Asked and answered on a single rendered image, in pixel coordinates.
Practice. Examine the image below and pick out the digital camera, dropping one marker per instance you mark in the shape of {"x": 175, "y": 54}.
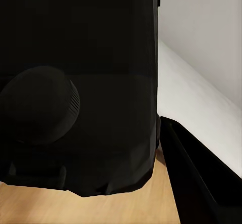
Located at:
{"x": 78, "y": 94}

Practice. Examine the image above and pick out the bed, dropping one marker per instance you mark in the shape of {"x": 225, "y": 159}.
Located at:
{"x": 185, "y": 96}

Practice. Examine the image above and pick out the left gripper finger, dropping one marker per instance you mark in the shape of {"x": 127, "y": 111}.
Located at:
{"x": 205, "y": 189}

